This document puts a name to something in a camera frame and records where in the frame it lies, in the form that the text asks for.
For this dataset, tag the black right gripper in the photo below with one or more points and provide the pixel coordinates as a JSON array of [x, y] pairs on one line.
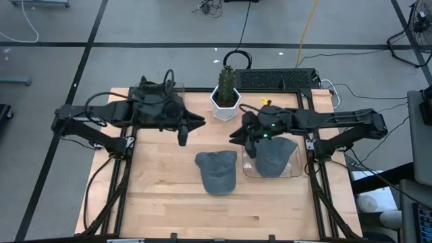
[[258, 125]]

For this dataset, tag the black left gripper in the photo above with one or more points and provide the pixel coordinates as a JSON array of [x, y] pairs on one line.
[[168, 113]]

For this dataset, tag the grey baseball cap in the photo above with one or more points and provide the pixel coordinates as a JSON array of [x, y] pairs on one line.
[[275, 158], [216, 175]]

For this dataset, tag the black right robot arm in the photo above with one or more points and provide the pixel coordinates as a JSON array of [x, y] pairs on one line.
[[337, 118]]

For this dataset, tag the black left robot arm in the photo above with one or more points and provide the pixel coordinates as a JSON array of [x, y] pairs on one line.
[[108, 113]]

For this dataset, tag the white hexagonal plant pot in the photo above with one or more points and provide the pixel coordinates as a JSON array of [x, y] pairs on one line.
[[224, 113]]

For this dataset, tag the green cactus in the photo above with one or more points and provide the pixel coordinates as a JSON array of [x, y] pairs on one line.
[[227, 84]]

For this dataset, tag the black perforated metal case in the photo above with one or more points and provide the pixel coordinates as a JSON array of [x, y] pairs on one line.
[[270, 79]]

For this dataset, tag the white round container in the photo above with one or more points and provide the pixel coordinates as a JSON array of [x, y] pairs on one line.
[[366, 203]]

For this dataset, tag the black floor bar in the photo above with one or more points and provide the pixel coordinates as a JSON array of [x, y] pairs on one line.
[[381, 179]]

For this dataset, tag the white cylinder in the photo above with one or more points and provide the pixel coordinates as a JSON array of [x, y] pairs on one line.
[[391, 219]]

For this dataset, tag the grey desk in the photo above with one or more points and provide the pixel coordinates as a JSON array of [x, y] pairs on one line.
[[422, 145]]

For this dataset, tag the black desk device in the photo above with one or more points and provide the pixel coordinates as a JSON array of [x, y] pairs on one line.
[[427, 108]]

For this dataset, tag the grey metal foot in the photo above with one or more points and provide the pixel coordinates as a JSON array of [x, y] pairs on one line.
[[13, 80]]

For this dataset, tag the black caster base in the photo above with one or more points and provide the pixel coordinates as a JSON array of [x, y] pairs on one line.
[[4, 113]]

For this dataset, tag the grey trolley base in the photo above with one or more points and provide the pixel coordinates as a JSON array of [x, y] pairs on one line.
[[40, 2]]

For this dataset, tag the black keyboard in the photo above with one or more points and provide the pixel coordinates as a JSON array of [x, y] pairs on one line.
[[424, 222]]

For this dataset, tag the black floor fan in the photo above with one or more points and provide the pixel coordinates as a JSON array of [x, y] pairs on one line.
[[422, 17]]

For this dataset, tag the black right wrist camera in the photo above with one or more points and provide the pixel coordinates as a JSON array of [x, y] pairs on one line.
[[250, 150]]

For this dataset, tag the black aluminium table frame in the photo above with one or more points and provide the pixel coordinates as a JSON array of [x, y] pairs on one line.
[[195, 90]]

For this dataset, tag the black frame clamp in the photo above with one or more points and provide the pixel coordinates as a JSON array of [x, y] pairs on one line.
[[173, 237], [271, 238]]

